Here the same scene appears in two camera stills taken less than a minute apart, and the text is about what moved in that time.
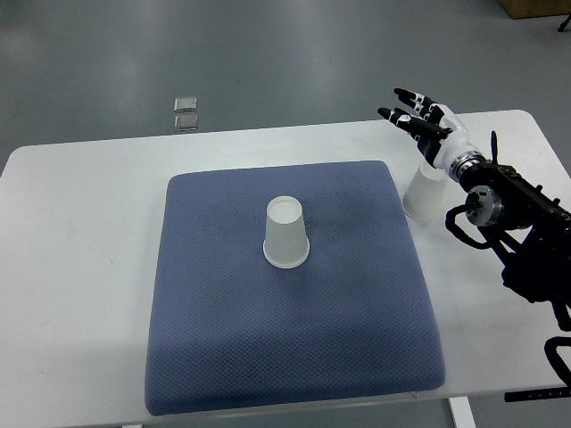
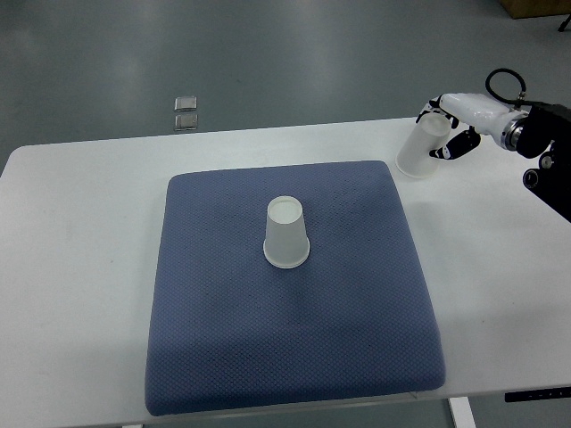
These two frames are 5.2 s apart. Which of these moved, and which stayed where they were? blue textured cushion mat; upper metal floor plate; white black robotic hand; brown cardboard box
Moved: white black robotic hand
Stayed: blue textured cushion mat; upper metal floor plate; brown cardboard box
